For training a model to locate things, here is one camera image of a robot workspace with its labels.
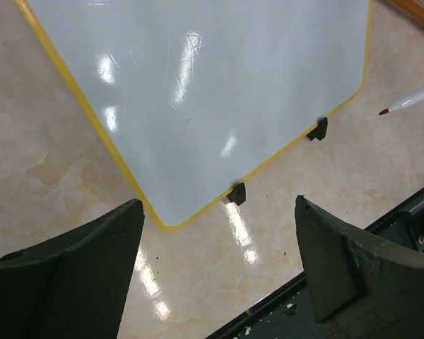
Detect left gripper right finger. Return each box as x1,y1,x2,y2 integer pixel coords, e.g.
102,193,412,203
295,196,424,338

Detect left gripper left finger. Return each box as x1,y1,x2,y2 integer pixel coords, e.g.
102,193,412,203
0,199,144,338

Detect white marker purple cap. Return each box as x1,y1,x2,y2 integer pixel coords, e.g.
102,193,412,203
379,88,424,116

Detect yellow framed whiteboard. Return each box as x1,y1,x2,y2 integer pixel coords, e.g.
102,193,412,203
17,1,372,230

